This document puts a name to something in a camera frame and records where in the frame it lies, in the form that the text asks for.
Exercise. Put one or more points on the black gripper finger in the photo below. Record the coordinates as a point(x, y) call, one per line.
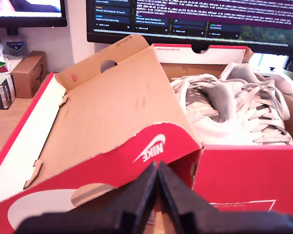
point(185, 209)
point(131, 204)

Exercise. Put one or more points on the white leather lace-up sneaker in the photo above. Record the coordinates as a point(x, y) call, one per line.
point(222, 132)
point(271, 114)

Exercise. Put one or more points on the red cardboard shoebox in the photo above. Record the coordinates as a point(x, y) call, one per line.
point(112, 109)

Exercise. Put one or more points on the white game controller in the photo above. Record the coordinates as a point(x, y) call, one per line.
point(285, 85)

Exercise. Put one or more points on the small brown cardboard box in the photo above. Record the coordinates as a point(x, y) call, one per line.
point(29, 75)

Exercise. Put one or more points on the dark printed carton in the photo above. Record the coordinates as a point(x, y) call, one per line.
point(1, 95)

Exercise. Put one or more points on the wide black computer monitor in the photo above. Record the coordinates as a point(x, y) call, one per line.
point(185, 14)

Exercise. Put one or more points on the clear bottle blue shield label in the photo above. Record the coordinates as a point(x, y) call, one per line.
point(13, 46)

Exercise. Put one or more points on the narrow black computer monitor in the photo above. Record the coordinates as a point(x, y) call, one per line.
point(27, 22)

